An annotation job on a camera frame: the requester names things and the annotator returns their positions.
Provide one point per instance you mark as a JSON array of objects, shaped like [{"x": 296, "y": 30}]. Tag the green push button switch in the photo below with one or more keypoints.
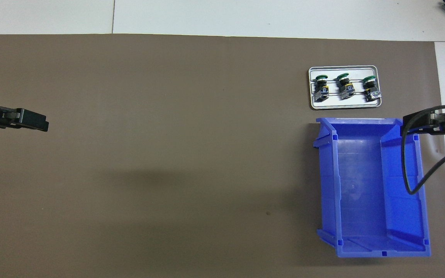
[
  {"x": 370, "y": 83},
  {"x": 321, "y": 83},
  {"x": 344, "y": 82}
]

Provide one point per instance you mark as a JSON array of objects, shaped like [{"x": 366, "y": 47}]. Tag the silver metal tray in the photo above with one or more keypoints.
[{"x": 342, "y": 103}]

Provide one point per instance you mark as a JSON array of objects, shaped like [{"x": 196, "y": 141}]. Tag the blue plastic storage bin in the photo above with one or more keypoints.
[{"x": 361, "y": 193}]

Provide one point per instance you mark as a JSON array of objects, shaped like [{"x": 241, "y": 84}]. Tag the brown table mat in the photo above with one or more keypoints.
[{"x": 207, "y": 116}]

